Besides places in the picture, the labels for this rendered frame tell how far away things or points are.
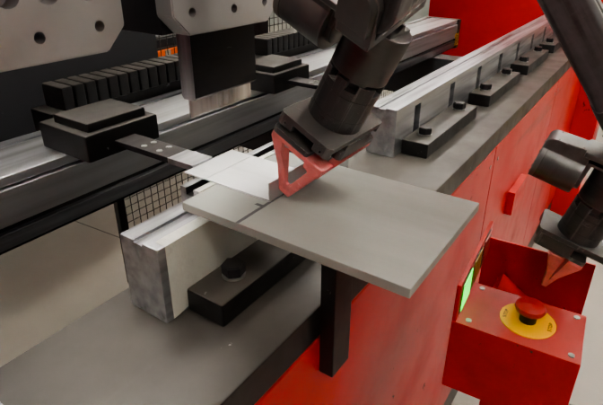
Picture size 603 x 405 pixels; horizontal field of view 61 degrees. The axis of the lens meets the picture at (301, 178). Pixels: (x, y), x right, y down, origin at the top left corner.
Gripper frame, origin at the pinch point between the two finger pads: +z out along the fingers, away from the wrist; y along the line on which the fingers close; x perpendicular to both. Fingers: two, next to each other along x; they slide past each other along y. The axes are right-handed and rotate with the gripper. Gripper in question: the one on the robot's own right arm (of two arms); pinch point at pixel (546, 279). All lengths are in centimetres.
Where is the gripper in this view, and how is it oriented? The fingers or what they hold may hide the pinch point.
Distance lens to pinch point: 86.4
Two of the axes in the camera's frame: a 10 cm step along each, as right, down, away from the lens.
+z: -2.3, 8.2, 5.3
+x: -5.0, 3.7, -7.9
